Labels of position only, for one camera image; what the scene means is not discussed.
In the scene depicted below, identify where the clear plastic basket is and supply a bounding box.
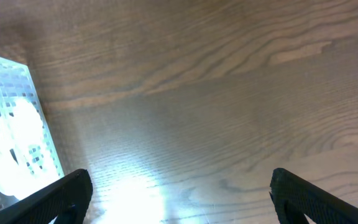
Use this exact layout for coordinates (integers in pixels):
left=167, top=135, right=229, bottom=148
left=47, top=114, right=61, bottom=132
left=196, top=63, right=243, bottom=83
left=0, top=57, right=64, bottom=211

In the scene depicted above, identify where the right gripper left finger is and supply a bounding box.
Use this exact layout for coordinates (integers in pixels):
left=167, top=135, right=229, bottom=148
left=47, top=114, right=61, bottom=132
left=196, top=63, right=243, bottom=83
left=0, top=169, right=93, bottom=224

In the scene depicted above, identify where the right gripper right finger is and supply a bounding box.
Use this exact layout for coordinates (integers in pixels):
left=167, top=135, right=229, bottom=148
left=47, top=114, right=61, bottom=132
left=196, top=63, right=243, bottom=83
left=269, top=168, right=358, bottom=224

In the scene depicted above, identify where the white spoon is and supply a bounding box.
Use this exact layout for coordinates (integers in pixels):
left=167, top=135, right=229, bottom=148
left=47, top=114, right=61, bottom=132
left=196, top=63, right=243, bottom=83
left=11, top=98, right=58, bottom=186
left=0, top=116, right=19, bottom=199

